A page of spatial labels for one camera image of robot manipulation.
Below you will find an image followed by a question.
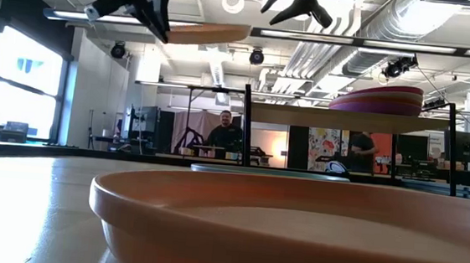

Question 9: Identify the magenta plate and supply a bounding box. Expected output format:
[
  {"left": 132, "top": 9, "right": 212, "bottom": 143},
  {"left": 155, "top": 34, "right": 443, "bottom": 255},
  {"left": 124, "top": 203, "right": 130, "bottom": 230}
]
[{"left": 338, "top": 80, "right": 425, "bottom": 97}]

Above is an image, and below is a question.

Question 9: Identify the grey-pink curtain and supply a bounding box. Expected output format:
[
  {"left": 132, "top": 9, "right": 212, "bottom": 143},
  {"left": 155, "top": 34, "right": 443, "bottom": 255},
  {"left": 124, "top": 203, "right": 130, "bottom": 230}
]
[{"left": 169, "top": 108, "right": 223, "bottom": 157}]

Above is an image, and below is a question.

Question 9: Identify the person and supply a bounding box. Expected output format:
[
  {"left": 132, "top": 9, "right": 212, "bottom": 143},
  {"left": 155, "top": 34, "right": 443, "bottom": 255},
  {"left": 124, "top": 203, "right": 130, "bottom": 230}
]
[
  {"left": 204, "top": 108, "right": 246, "bottom": 155},
  {"left": 345, "top": 131, "right": 382, "bottom": 175}
]

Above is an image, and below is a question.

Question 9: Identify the black bar with light strips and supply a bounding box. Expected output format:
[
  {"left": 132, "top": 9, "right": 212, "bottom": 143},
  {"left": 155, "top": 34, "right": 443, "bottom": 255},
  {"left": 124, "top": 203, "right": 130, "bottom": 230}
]
[{"left": 41, "top": 7, "right": 470, "bottom": 59}]

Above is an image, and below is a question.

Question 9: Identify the orange plate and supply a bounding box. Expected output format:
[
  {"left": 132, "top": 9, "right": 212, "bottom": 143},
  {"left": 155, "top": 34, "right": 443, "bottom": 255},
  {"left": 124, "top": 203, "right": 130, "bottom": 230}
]
[{"left": 84, "top": 161, "right": 470, "bottom": 263}]

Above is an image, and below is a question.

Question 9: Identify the black ceiling spotlight cluster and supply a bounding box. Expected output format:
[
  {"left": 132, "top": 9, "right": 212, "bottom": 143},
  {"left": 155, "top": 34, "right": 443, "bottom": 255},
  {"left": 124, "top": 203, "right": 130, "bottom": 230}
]
[{"left": 380, "top": 54, "right": 419, "bottom": 82}]

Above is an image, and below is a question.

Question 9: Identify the colourful floral poster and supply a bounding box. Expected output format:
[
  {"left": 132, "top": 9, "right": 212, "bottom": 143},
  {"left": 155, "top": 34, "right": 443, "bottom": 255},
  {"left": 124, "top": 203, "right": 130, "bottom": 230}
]
[{"left": 306, "top": 126, "right": 344, "bottom": 173}]

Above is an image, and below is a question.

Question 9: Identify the white ring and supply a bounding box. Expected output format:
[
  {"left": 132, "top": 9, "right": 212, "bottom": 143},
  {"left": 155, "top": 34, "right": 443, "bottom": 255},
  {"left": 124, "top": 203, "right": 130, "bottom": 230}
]
[{"left": 220, "top": 0, "right": 246, "bottom": 15}]

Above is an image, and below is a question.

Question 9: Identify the pale peach plate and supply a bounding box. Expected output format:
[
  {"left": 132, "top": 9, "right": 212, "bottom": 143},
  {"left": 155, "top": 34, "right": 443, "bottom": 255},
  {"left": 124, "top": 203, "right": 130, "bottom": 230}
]
[{"left": 165, "top": 18, "right": 253, "bottom": 51}]

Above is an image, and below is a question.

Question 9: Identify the dark box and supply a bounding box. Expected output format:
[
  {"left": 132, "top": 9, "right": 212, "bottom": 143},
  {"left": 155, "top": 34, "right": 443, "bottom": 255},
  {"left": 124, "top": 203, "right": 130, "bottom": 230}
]
[{"left": 0, "top": 120, "right": 31, "bottom": 145}]

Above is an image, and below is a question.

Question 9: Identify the large bright window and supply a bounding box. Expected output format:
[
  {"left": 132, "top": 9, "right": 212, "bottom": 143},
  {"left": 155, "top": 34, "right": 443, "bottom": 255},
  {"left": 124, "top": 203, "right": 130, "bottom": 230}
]
[{"left": 0, "top": 24, "right": 72, "bottom": 144}]

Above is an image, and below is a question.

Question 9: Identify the silver ventilation duct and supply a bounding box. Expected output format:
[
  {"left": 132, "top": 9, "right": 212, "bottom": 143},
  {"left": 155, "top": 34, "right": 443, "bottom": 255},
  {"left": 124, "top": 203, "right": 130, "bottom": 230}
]
[{"left": 339, "top": 0, "right": 452, "bottom": 84}]

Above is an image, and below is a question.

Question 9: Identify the wooden shelf with black legs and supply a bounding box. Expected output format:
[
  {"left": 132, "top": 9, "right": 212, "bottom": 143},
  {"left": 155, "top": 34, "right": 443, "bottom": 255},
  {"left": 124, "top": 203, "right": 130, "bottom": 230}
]
[{"left": 237, "top": 84, "right": 465, "bottom": 198}]

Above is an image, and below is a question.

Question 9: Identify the black ceiling track light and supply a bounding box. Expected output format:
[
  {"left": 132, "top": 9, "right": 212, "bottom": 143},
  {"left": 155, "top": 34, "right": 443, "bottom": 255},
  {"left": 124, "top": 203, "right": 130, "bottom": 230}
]
[{"left": 418, "top": 0, "right": 470, "bottom": 17}]

